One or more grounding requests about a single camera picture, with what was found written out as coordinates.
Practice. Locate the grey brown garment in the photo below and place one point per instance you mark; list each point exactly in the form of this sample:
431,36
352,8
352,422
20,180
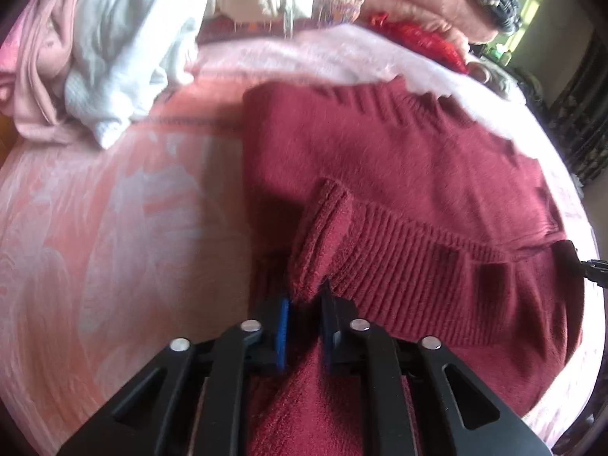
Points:
494,76

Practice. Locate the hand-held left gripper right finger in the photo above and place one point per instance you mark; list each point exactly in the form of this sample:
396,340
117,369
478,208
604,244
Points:
327,337

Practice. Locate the maroon knit sweater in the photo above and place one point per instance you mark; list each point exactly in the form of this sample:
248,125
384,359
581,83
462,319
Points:
403,152

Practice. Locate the light blue knit garment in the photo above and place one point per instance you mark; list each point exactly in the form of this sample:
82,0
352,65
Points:
128,33

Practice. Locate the pink patterned bedsheet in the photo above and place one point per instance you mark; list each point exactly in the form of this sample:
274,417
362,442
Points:
118,223

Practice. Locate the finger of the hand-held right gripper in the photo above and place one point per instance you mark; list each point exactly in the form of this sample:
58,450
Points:
591,270

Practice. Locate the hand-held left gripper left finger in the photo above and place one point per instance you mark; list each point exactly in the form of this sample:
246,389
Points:
283,332

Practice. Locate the pale pink garment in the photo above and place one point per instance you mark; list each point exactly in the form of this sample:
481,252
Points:
42,57

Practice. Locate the dark patterned furniture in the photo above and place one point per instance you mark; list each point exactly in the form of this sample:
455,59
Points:
584,128

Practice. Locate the red sequin cloth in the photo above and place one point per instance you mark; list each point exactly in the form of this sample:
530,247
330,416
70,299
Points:
427,38

